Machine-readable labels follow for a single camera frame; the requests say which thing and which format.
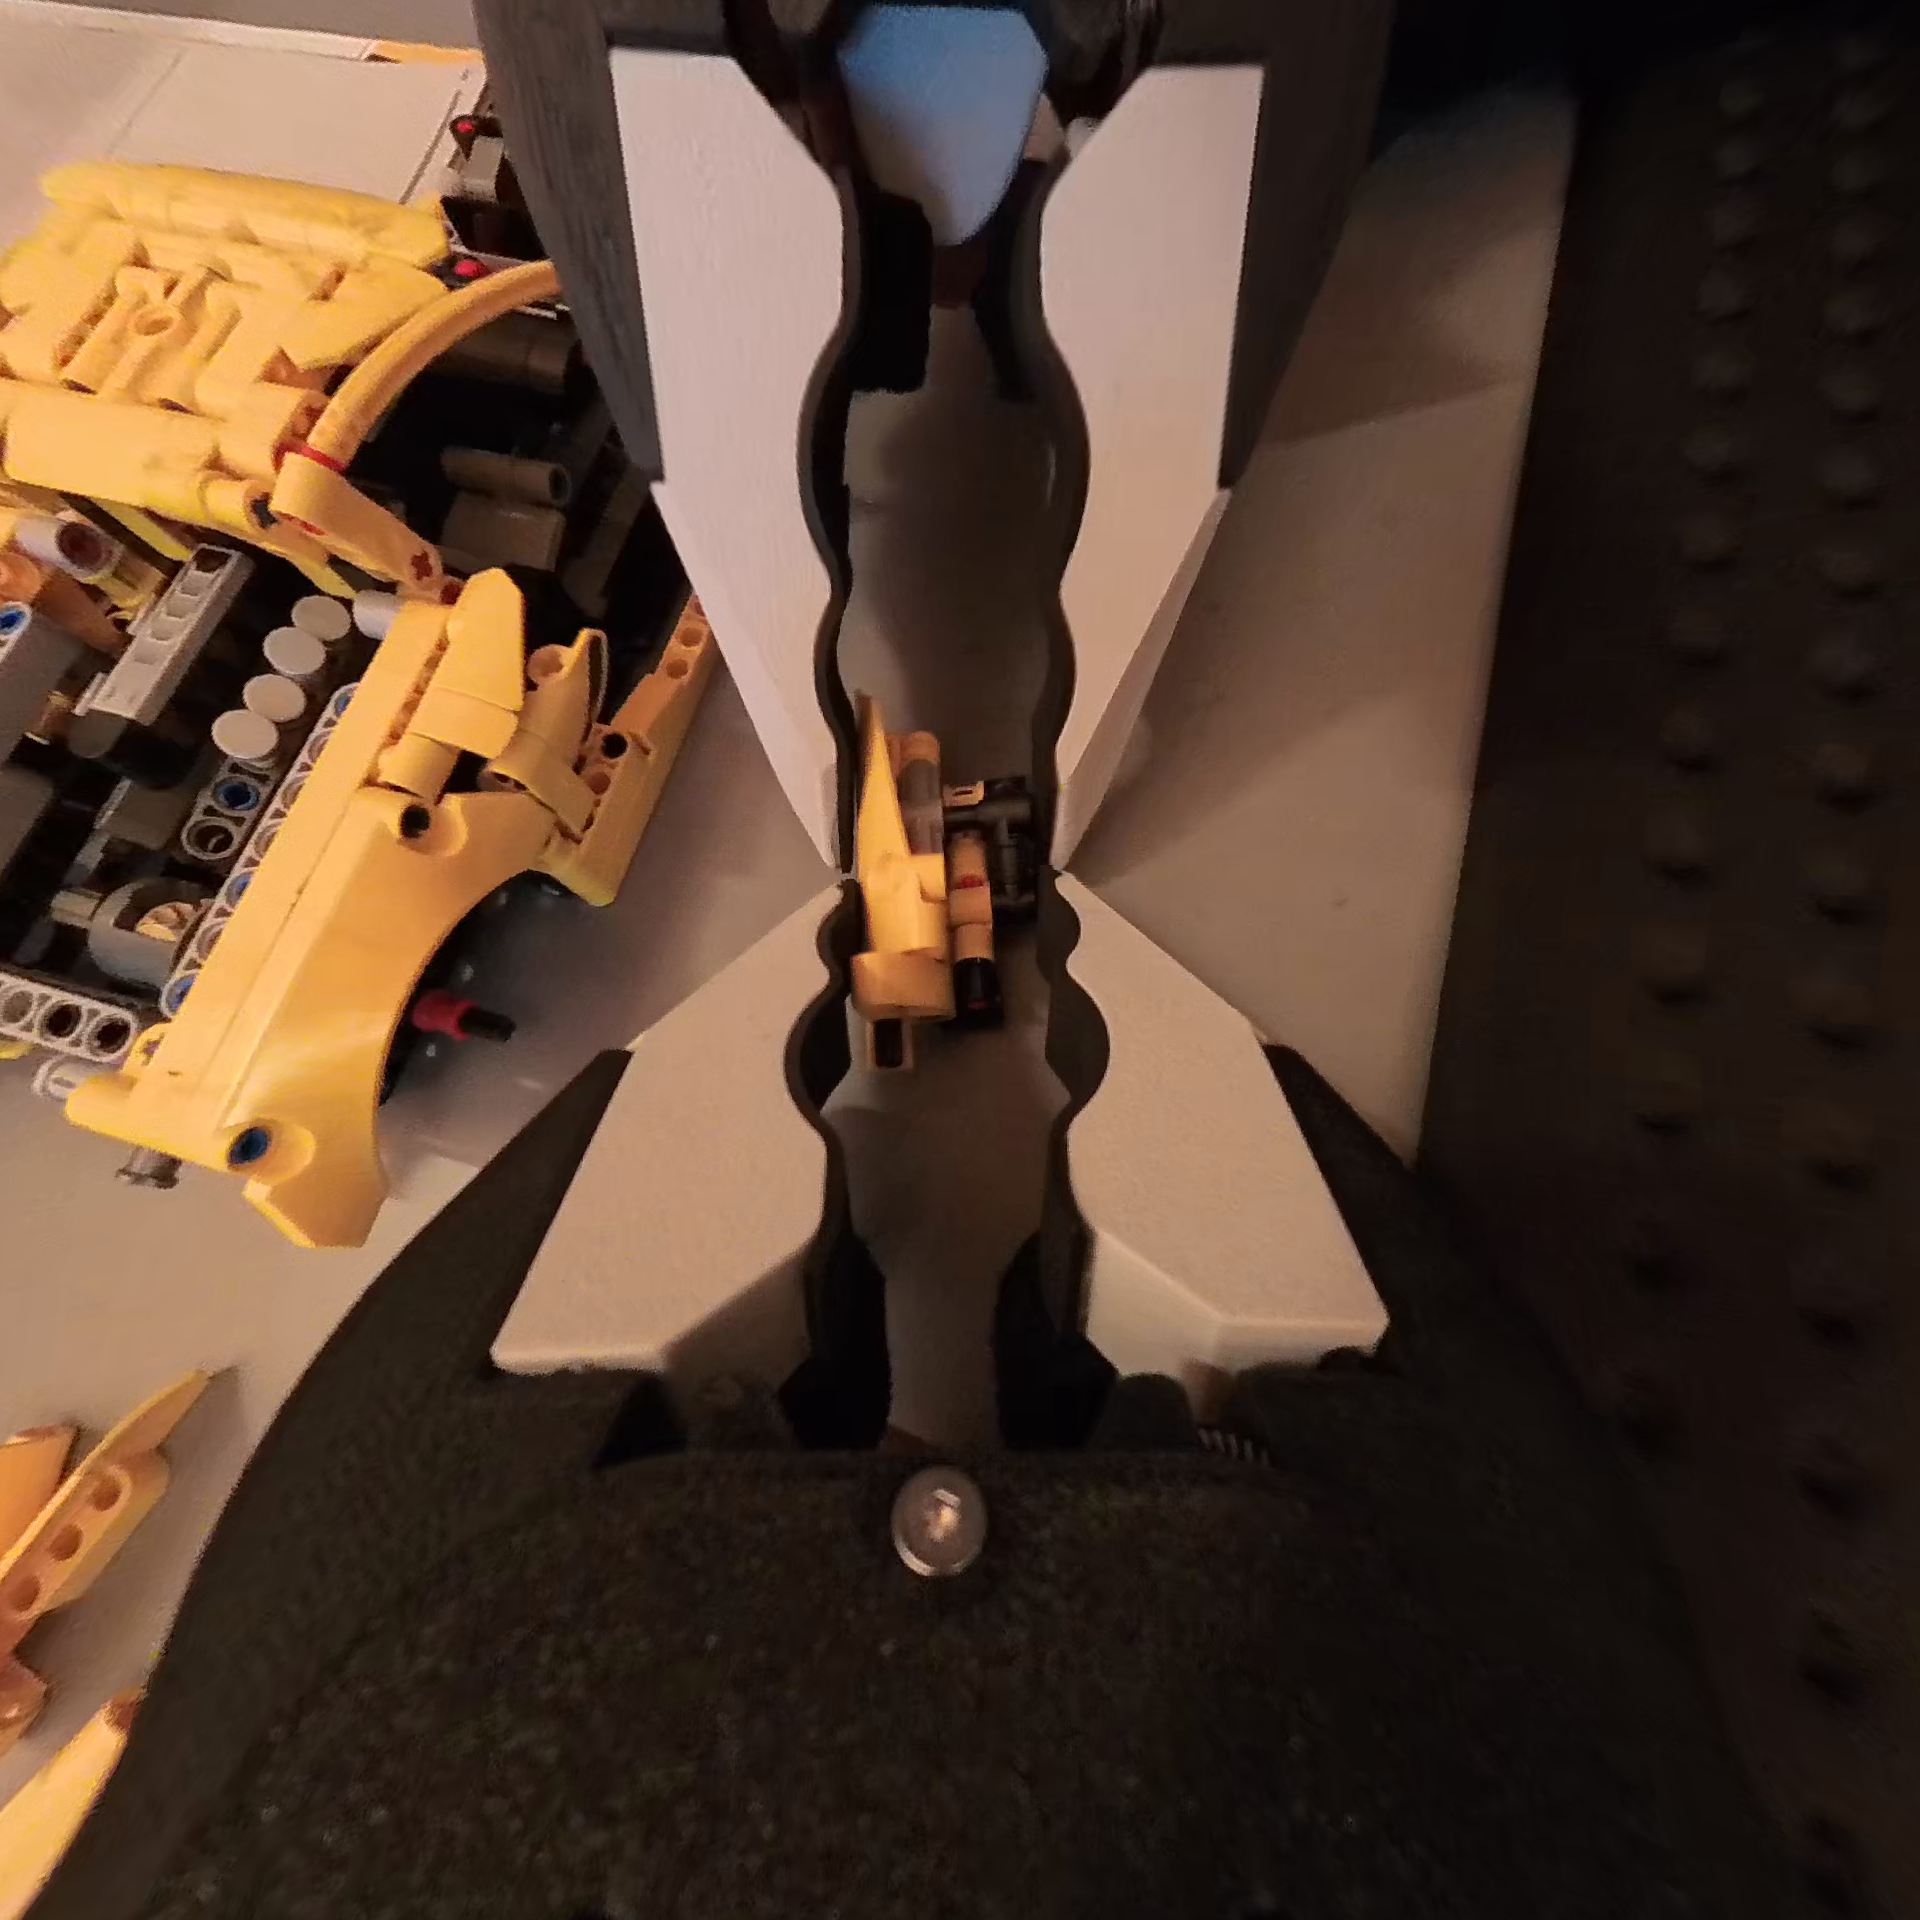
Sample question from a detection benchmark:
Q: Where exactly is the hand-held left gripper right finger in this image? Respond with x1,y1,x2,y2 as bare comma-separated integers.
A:
1035,878,1393,1442

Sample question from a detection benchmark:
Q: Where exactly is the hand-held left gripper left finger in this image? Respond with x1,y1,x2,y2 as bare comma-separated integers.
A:
490,900,873,1449

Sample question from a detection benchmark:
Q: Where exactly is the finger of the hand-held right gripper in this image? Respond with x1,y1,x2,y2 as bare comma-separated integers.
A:
610,46,877,878
1016,61,1268,878

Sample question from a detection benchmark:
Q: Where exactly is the thin yellow beam piece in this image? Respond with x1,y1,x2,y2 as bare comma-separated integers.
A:
841,698,1040,1067

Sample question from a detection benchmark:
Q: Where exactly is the yellow brick car model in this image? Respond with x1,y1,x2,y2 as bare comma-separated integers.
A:
0,159,722,1250

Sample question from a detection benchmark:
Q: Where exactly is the grey desk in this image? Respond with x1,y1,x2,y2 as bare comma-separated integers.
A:
0,0,1594,1802

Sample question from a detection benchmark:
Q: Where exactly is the black perforated mat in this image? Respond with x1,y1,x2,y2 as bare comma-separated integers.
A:
1411,0,1920,1920

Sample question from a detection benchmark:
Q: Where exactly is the open instruction booklet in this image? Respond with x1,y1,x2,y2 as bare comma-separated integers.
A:
0,0,496,188

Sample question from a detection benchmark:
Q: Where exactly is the yellow beam brick assembly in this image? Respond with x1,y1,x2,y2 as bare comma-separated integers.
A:
0,1366,217,1748

